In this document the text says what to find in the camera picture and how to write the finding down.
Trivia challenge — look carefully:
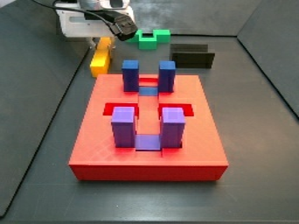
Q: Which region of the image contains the dark blue U-shaped block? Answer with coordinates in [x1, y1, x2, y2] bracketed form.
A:
[121, 60, 176, 96]

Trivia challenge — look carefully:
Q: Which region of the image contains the black U-shaped block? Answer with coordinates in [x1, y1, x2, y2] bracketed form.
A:
[169, 44, 214, 69]

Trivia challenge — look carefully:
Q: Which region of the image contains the red peg board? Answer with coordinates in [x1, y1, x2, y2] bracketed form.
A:
[69, 74, 229, 181]

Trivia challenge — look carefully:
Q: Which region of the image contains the yellow long block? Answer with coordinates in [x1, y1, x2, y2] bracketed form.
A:
[89, 38, 112, 78]

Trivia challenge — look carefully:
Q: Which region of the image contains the purple U-shaped block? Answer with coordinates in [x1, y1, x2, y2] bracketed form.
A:
[110, 107, 185, 151]

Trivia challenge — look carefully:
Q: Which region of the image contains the green zigzag block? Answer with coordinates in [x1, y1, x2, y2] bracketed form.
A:
[126, 29, 170, 50]

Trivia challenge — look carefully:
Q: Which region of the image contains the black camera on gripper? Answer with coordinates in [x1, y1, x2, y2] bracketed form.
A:
[84, 10, 137, 41]

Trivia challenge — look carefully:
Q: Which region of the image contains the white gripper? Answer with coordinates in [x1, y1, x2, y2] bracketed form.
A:
[53, 0, 134, 38]

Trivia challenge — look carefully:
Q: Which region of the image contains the black cable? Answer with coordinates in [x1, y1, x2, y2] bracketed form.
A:
[30, 0, 117, 29]

